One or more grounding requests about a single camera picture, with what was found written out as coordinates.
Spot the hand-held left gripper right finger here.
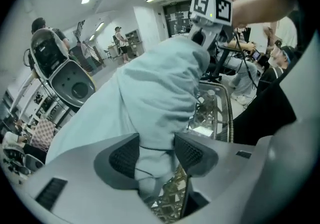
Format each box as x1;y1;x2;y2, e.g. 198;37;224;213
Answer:
173;133;220;178

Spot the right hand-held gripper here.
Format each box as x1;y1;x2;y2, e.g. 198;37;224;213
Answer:
188;0;235;52

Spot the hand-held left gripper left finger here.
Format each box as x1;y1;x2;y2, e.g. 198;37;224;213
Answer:
93;133;141;191

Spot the light blue pillowcase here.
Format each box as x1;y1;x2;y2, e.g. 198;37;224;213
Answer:
45;35;211;203

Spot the person's right forearm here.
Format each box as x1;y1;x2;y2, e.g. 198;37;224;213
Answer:
231;0;300;29

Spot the white paper card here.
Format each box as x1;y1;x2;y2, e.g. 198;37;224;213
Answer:
193;125;214;138

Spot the black double door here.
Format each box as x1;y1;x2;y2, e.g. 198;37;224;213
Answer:
161;0;194;38

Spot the grey pigeonhole cabinet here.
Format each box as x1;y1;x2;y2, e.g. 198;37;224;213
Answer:
124;28;145;55

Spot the checkered cloth table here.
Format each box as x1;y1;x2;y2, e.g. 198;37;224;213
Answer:
30;117;55;153

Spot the person's black shirt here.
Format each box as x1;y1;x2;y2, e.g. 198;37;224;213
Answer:
231;0;320;147

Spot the white pod backpack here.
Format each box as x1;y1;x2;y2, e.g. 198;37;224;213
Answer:
23;27;98;109
22;153;46;173

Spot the black metal railing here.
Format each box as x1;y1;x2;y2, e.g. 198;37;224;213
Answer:
76;19;86;42

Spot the white metal rack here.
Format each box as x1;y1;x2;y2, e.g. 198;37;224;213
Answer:
2;72;76;134

